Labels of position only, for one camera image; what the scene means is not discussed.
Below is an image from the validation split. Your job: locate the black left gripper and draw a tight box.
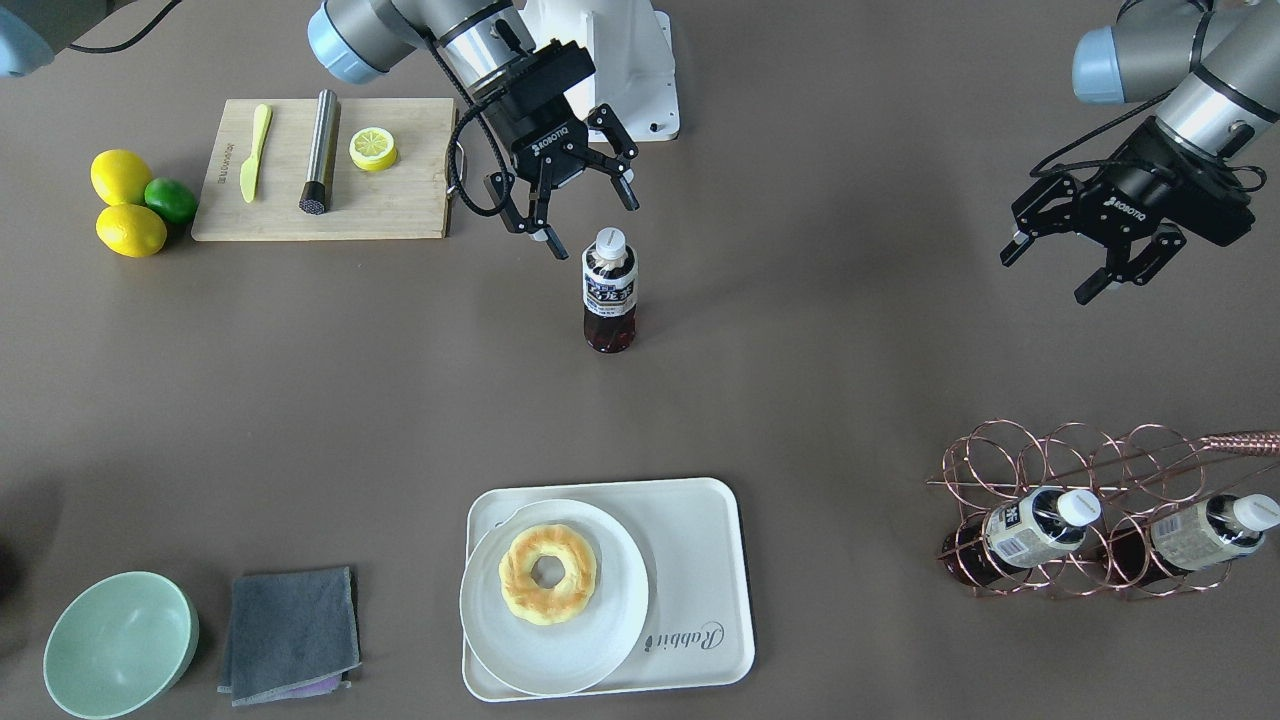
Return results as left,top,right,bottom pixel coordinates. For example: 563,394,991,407
1000,118,1254,305

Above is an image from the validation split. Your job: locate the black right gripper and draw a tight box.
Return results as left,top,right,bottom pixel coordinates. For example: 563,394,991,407
484,40,640,260

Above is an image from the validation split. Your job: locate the tea bottle white cap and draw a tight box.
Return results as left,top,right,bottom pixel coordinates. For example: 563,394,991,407
582,225,639,355

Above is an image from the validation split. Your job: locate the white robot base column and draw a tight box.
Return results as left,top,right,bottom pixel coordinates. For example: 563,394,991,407
518,1,681,143

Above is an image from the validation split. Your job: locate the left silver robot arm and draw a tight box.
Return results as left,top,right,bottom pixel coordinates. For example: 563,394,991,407
1000,1,1279,304

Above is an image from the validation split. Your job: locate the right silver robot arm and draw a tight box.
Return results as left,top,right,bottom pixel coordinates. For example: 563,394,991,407
308,1,639,259

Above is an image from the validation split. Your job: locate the tea bottle in rack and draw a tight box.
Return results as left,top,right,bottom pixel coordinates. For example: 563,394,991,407
942,486,1102,587
1108,495,1279,587

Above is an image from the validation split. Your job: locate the white serving tray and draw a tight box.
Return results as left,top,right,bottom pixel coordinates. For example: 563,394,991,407
462,477,755,702

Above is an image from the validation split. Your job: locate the wooden cutting board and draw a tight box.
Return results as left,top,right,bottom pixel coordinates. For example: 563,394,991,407
191,97,457,242

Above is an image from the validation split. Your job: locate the half lemon slice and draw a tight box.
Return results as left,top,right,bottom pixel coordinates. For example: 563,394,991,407
348,126,399,173

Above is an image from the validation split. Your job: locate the steel muddler stick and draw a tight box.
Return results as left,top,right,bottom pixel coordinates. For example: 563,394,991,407
298,88,340,215

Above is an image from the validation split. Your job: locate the yellow plastic knife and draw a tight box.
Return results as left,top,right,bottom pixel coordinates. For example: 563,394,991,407
239,102,273,202

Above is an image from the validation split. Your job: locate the green lime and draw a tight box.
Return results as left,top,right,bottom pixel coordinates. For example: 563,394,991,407
143,177,198,225

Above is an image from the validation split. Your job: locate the yellow lemon front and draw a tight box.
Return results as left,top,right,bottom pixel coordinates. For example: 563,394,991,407
96,204,169,258

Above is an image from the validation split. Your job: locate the yellow lemon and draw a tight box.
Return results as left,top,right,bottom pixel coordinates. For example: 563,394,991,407
90,149,154,206
96,204,169,258

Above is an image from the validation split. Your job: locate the yellow lemon back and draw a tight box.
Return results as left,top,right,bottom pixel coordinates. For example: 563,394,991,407
90,149,154,206

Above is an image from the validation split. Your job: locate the white round plate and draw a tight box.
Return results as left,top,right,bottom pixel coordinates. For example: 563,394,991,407
460,498,650,694

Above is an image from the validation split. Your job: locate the grey folded cloth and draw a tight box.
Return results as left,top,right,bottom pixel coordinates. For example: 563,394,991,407
218,566,361,706

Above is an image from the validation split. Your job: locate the mint green bowl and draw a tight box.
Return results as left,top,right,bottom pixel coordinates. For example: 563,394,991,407
44,571,198,719

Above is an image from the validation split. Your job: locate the copper wire bottle rack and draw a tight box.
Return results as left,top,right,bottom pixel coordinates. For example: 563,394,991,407
933,419,1279,600

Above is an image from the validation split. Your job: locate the glazed ring donut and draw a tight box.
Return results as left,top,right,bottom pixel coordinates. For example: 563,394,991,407
498,524,598,626

